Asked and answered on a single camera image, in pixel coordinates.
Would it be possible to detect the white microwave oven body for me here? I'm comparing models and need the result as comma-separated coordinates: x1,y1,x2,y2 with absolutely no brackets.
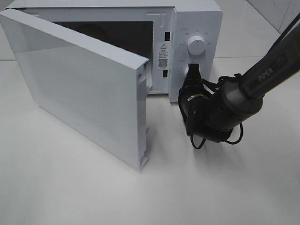
0,0,223,102

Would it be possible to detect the upper white control knob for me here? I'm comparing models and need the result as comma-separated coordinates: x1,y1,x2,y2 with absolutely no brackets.
187,35,206,55

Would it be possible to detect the white microwave door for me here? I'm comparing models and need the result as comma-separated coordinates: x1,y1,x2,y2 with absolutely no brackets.
0,9,149,169

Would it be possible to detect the white timer knob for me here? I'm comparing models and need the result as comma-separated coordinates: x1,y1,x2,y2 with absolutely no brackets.
184,67,189,78

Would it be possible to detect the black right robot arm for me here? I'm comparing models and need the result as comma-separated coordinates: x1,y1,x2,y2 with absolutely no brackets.
178,15,300,149

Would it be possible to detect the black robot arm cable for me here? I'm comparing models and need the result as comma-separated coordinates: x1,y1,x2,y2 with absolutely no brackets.
189,74,244,150

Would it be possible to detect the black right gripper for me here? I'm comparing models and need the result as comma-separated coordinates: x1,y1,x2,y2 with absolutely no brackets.
178,63,211,135

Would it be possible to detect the burger with lettuce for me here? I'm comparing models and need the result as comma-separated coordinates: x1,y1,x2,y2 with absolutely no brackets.
75,23,109,41

